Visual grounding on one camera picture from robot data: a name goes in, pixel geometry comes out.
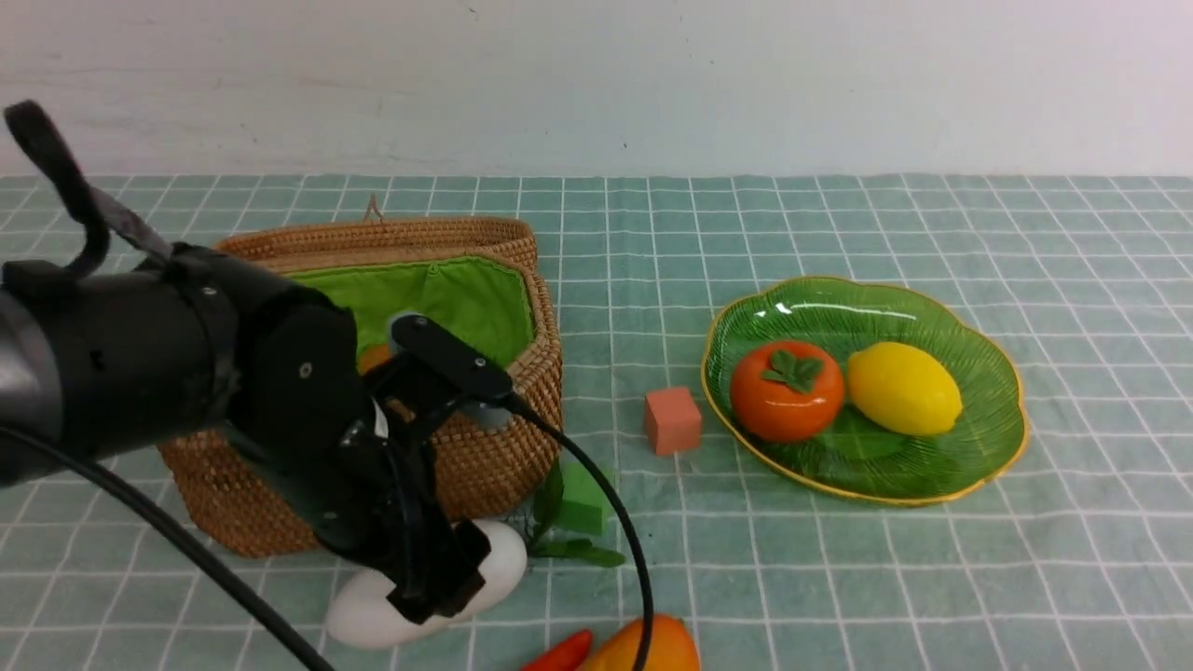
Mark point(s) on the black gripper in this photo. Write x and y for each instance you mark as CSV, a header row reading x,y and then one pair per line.
x,y
368,493

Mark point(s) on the white radish with leaves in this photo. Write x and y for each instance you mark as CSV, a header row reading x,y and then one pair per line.
x,y
361,617

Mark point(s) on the red chili pepper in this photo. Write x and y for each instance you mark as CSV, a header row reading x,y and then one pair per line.
x,y
567,655

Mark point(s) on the orange yellow mango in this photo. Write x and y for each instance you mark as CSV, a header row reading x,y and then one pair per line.
x,y
672,648

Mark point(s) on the brown potato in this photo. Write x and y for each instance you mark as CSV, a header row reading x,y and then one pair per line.
x,y
373,357

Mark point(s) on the orange persimmon with green calyx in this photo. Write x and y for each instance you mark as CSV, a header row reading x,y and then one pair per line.
x,y
786,391

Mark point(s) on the yellow lemon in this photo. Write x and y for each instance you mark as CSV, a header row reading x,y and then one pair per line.
x,y
903,389

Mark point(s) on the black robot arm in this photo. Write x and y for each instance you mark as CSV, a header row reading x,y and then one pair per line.
x,y
97,366

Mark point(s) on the green foam cube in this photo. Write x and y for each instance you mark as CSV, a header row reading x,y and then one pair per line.
x,y
584,507

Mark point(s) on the orange foam cube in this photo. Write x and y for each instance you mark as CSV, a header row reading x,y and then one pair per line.
x,y
672,421

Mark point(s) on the woven wicker basket green lining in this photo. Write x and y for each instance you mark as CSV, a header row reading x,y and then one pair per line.
x,y
501,309

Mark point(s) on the woven wicker basket lid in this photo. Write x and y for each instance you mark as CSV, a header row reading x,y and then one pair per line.
x,y
376,240

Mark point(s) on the green leaf glass plate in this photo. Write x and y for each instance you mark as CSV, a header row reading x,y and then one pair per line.
x,y
854,458

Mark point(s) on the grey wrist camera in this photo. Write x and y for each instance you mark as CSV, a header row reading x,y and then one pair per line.
x,y
482,384

